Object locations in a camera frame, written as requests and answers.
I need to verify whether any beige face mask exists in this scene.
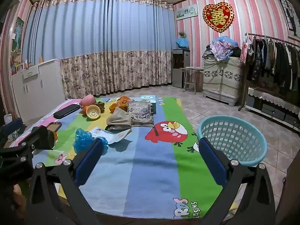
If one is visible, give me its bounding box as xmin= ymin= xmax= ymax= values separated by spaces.
xmin=105 ymin=106 xmax=132 ymax=132

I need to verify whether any small round side table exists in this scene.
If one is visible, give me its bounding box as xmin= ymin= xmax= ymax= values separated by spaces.
xmin=180 ymin=67 xmax=204 ymax=92

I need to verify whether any blue plastic bag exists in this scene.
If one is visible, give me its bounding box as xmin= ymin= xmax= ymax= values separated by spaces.
xmin=73 ymin=128 xmax=108 ymax=154

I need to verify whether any light blue plastic basket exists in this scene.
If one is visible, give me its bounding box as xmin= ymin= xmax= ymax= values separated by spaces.
xmin=197 ymin=115 xmax=268 ymax=167

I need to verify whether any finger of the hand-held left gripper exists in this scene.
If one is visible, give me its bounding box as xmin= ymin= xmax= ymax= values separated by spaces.
xmin=0 ymin=118 xmax=25 ymax=146
xmin=31 ymin=125 xmax=57 ymax=150

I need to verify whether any pile of folded clothes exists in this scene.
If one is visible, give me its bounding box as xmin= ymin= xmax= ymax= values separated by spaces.
xmin=203 ymin=36 xmax=242 ymax=62

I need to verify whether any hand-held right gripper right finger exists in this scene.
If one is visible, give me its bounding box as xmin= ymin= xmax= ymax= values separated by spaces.
xmin=198 ymin=137 xmax=276 ymax=225

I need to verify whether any orange snack wrapper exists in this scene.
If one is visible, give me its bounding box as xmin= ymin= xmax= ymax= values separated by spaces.
xmin=116 ymin=96 xmax=132 ymax=108

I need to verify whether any grey water dispenser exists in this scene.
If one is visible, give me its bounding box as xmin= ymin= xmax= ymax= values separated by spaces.
xmin=172 ymin=49 xmax=191 ymax=89

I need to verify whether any landscape wall picture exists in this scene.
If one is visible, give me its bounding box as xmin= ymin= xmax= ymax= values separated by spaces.
xmin=176 ymin=5 xmax=197 ymax=21

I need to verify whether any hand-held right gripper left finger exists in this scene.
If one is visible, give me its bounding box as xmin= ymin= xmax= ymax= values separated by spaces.
xmin=26 ymin=137 xmax=105 ymax=225

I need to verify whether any black and white wall poster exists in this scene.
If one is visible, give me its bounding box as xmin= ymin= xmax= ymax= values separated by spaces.
xmin=278 ymin=0 xmax=300 ymax=40

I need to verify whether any blue cloth cover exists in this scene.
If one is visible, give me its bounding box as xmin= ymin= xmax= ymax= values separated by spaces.
xmin=176 ymin=37 xmax=190 ymax=50

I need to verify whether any row of hanging clothes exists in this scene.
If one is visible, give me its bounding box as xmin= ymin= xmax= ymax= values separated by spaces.
xmin=245 ymin=37 xmax=300 ymax=92

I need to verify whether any cabinet with patterned cloth cover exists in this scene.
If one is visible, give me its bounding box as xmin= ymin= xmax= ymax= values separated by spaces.
xmin=203 ymin=56 xmax=242 ymax=106

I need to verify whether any colourful wall poster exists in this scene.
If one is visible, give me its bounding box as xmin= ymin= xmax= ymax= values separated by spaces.
xmin=14 ymin=16 xmax=25 ymax=52

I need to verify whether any pink hanging bag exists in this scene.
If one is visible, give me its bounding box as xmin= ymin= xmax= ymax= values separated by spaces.
xmin=239 ymin=36 xmax=252 ymax=65

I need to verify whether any red heart wall decoration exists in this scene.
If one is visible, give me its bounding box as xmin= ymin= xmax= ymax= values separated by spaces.
xmin=203 ymin=2 xmax=235 ymax=33

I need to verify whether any white cabinet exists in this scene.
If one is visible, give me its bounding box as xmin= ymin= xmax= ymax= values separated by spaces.
xmin=12 ymin=58 xmax=66 ymax=122

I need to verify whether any cream plastic bowl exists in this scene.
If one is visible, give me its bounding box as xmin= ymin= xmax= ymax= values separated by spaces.
xmin=86 ymin=104 xmax=102 ymax=119

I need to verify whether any metal clothes rack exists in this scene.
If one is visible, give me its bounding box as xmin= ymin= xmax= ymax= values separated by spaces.
xmin=238 ymin=33 xmax=300 ymax=112

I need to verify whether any cartoon printed blanket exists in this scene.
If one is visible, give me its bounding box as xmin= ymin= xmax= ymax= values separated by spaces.
xmin=14 ymin=96 xmax=235 ymax=217

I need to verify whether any white paper wrapper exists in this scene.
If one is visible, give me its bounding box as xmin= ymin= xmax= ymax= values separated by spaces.
xmin=90 ymin=127 xmax=133 ymax=144

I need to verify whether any light blue tissue box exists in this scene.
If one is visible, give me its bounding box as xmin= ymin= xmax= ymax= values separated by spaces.
xmin=141 ymin=95 xmax=157 ymax=114

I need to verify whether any low cabinet with lace cloth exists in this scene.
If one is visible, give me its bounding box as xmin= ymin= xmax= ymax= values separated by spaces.
xmin=245 ymin=87 xmax=300 ymax=132

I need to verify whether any blue and floral curtain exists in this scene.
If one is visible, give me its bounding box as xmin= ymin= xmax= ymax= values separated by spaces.
xmin=22 ymin=0 xmax=175 ymax=100

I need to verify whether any phone with brown case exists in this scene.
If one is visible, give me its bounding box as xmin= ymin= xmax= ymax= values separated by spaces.
xmin=46 ymin=122 xmax=62 ymax=134

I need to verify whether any grey black snack packet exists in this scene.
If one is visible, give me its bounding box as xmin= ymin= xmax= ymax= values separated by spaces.
xmin=127 ymin=101 xmax=155 ymax=126

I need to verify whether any black glasses case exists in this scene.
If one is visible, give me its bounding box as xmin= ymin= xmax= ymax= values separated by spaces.
xmin=53 ymin=103 xmax=81 ymax=119

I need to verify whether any pink mug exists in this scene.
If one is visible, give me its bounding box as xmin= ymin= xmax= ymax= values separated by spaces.
xmin=80 ymin=94 xmax=97 ymax=109

